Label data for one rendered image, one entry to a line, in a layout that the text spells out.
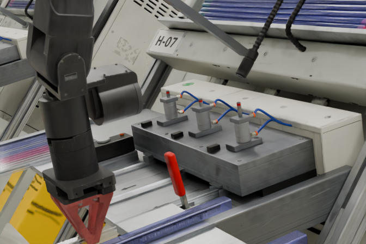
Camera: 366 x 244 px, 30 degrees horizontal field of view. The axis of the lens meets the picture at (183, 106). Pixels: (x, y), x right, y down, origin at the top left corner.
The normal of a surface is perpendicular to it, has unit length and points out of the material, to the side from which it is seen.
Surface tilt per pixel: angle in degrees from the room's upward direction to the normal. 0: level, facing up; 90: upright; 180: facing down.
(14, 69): 90
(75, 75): 99
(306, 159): 90
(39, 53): 107
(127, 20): 90
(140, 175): 43
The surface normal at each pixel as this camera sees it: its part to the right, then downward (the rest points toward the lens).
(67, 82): 0.54, 0.35
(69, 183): -0.15, -0.95
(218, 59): -0.73, -0.46
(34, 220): 0.50, 0.14
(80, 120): 0.72, 0.07
